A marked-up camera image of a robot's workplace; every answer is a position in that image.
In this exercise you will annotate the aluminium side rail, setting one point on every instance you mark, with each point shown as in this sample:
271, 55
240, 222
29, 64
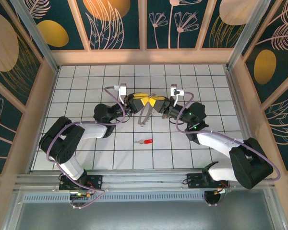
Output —
232, 91

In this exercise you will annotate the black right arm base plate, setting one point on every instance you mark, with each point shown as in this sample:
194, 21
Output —
194, 180

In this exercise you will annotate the grey metal sheet panel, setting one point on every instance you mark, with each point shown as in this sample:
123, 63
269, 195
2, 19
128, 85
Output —
144, 215

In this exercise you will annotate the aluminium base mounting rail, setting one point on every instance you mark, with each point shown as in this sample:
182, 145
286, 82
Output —
144, 182

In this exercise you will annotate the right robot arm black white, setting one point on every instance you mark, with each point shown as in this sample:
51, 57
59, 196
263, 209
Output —
252, 163

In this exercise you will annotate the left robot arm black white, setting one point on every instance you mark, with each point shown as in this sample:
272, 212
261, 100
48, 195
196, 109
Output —
62, 143

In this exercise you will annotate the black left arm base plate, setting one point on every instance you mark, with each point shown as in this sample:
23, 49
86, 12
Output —
96, 180

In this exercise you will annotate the aluminium corner post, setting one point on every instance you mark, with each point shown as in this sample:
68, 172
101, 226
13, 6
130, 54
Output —
37, 36
245, 36

